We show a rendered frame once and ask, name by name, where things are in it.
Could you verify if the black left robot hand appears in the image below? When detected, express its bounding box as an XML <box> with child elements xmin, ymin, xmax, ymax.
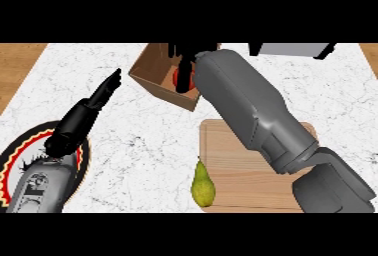
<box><xmin>43</xmin><ymin>68</ymin><xmax>123</xmax><ymax>159</ymax></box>

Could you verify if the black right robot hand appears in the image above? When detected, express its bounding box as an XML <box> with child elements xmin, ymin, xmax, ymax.
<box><xmin>167</xmin><ymin>43</ymin><xmax>220</xmax><ymax>94</ymax></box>

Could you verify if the red tomato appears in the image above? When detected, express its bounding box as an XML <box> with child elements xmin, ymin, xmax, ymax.
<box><xmin>172</xmin><ymin>65</ymin><xmax>198</xmax><ymax>90</ymax></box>

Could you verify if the brown cardboard box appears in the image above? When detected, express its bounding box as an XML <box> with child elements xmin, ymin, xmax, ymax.
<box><xmin>127</xmin><ymin>43</ymin><xmax>223</xmax><ymax>113</ymax></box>

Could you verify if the wooden cutting board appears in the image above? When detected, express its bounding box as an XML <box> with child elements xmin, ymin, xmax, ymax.
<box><xmin>198</xmin><ymin>118</ymin><xmax>319</xmax><ymax>214</ymax></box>

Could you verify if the round black red placemat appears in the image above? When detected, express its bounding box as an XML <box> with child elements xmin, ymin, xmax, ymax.
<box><xmin>0</xmin><ymin>120</ymin><xmax>93</xmax><ymax>211</ymax></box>

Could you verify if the grey appliance with black legs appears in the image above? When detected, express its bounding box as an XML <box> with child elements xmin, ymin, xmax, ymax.
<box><xmin>248</xmin><ymin>43</ymin><xmax>340</xmax><ymax>61</ymax></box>

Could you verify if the green pear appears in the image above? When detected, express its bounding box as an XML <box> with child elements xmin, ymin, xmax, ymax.
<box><xmin>191</xmin><ymin>156</ymin><xmax>217</xmax><ymax>208</ymax></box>

